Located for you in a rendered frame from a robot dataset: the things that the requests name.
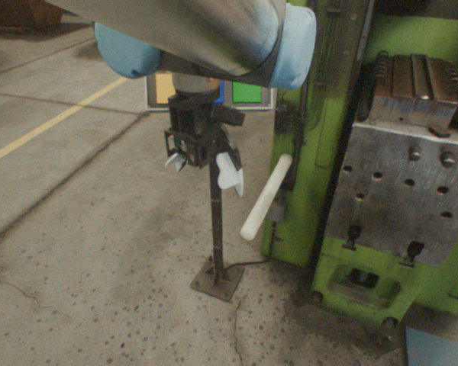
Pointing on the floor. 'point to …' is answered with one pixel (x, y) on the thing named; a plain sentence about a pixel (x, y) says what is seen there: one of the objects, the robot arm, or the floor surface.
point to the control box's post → (216, 215)
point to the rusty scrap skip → (21, 16)
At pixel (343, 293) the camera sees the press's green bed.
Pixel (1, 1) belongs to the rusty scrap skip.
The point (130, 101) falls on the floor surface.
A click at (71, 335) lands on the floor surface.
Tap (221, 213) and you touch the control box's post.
